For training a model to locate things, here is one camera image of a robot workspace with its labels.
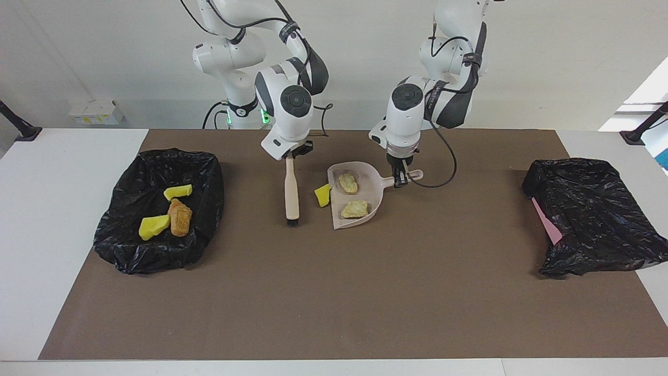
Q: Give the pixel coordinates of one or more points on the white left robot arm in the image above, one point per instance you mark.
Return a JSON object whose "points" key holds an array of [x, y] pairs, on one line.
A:
{"points": [[404, 115]]}

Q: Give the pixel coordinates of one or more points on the white wall socket box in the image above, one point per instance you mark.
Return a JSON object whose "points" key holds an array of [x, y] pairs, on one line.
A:
{"points": [[96, 112]]}

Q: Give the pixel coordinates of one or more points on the brown bread roll toy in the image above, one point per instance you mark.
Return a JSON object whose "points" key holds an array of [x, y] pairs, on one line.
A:
{"points": [[181, 222]]}

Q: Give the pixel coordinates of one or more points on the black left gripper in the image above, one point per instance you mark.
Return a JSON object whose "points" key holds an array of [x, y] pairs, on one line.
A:
{"points": [[402, 161]]}

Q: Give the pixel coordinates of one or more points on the crumpled black trash bag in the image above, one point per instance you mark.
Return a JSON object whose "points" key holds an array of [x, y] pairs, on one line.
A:
{"points": [[595, 219]]}

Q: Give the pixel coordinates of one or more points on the yellow notched sponge piece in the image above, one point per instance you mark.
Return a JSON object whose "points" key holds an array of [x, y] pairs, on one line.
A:
{"points": [[177, 192]]}

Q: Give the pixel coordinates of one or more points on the yellow diamond sponge piece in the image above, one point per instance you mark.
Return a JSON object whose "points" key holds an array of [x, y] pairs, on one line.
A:
{"points": [[154, 227]]}

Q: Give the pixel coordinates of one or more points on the pale beige foam chunk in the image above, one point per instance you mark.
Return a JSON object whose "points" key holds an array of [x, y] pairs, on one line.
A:
{"points": [[354, 209]]}

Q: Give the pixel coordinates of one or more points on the yellow wedge sponge piece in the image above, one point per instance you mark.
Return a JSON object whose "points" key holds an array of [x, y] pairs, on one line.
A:
{"points": [[323, 195]]}

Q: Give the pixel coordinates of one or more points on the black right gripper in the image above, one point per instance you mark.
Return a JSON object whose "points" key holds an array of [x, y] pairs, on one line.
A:
{"points": [[295, 150]]}

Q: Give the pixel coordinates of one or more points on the pale striped croissant toy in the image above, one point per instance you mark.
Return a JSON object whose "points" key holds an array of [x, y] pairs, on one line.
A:
{"points": [[348, 184]]}

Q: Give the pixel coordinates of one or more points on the beige hand brush black bristles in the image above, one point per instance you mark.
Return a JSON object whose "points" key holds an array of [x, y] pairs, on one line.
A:
{"points": [[292, 193]]}

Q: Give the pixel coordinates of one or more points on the pink plastic bin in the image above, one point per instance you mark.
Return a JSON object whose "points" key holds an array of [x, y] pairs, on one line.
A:
{"points": [[548, 224]]}

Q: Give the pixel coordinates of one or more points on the beige plastic dustpan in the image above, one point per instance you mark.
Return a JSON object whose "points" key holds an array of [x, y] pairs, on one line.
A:
{"points": [[370, 183]]}

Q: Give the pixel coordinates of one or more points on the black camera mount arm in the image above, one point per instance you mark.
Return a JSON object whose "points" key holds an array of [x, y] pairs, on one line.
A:
{"points": [[644, 125], [18, 125]]}

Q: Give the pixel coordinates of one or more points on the blue object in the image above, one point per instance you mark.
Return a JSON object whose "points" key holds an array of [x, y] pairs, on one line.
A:
{"points": [[664, 156]]}

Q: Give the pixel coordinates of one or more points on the open black trash bag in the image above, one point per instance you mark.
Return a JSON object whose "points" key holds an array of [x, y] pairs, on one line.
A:
{"points": [[125, 250]]}

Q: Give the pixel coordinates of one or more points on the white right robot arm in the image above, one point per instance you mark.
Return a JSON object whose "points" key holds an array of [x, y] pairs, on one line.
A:
{"points": [[292, 104]]}

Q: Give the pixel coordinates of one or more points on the brown table mat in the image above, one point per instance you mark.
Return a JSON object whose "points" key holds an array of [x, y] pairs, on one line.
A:
{"points": [[365, 303]]}

